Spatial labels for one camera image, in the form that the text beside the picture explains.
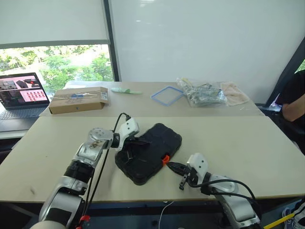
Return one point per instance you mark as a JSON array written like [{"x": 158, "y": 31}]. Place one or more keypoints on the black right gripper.
[{"x": 190, "y": 177}]

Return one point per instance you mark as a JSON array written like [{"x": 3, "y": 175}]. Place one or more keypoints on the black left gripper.
[{"x": 130, "y": 144}]

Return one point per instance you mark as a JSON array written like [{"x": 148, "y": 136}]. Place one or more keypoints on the orange case latch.
[{"x": 165, "y": 159}]

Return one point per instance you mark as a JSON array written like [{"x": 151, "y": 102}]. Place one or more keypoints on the black plastic tool case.
[{"x": 152, "y": 148}]

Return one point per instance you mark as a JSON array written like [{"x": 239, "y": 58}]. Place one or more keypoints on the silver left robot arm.
[{"x": 93, "y": 148}]

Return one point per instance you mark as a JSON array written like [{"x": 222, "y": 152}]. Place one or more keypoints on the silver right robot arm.
[{"x": 238, "y": 205}]

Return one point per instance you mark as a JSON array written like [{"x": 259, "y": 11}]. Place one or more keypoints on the pale green plastic utensil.
[{"x": 121, "y": 90}]

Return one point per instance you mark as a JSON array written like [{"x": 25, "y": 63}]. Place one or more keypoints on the clear lid with blue rim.
[{"x": 168, "y": 96}]

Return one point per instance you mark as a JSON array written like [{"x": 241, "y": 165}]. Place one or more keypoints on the flat brown cardboard box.
[{"x": 78, "y": 101}]

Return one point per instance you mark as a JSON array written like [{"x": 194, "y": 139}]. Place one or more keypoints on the clear plastic bag of parts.
[{"x": 202, "y": 95}]

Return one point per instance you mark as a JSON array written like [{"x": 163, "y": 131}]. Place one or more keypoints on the beige cloth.
[{"x": 234, "y": 94}]

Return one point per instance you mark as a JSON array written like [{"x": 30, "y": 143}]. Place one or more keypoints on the white sneaker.
[{"x": 295, "y": 213}]

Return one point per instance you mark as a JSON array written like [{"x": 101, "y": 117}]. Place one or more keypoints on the open grey laptop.
[{"x": 21, "y": 90}]

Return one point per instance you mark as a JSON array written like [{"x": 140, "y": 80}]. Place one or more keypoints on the white roller blind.
[{"x": 52, "y": 19}]

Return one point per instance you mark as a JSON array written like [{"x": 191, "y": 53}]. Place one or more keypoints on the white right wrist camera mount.
[{"x": 199, "y": 164}]

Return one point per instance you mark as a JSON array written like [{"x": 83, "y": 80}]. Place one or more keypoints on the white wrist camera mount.
[
  {"x": 128, "y": 126},
  {"x": 199, "y": 164}
]

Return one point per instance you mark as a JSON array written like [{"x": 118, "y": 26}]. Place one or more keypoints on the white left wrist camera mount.
[{"x": 128, "y": 126}]

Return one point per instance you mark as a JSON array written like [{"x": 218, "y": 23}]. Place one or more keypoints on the dark table frame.
[{"x": 143, "y": 208}]

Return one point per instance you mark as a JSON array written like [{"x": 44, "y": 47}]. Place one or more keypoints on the black window frame post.
[{"x": 111, "y": 40}]

